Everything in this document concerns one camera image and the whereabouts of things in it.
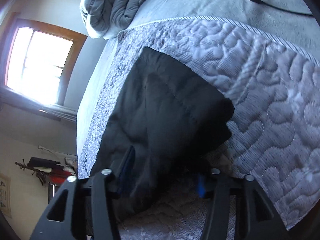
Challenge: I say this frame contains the black quilted pants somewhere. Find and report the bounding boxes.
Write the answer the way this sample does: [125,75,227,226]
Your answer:
[91,47,234,222]

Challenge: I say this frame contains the red bag on rack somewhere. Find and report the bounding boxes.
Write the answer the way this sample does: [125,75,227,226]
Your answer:
[48,170,72,185]

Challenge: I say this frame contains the wooden coat rack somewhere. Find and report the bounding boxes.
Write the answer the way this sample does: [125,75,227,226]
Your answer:
[15,159,52,186]

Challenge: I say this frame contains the black garment on rack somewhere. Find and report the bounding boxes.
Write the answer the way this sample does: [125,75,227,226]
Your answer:
[27,157,64,171]

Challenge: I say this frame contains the grey quilted bedspread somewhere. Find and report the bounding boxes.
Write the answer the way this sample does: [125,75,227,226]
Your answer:
[77,16,319,239]

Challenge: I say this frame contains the wooden framed left window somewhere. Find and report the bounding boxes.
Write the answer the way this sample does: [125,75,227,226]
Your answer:
[1,12,87,122]

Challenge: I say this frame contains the folded grey duvet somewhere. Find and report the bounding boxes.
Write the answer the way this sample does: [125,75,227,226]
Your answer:
[79,0,146,40]

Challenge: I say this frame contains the light blue bed sheet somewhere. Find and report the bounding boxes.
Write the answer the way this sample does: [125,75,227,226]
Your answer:
[76,0,319,178]

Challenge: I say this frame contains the white wire rack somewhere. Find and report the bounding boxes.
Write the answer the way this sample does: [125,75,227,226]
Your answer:
[37,145,78,175]

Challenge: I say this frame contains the framed wall picture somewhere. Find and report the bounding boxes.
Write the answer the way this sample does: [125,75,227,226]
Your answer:
[0,173,12,218]

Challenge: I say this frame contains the black charging cable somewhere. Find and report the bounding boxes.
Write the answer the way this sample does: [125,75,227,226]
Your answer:
[244,0,315,18]

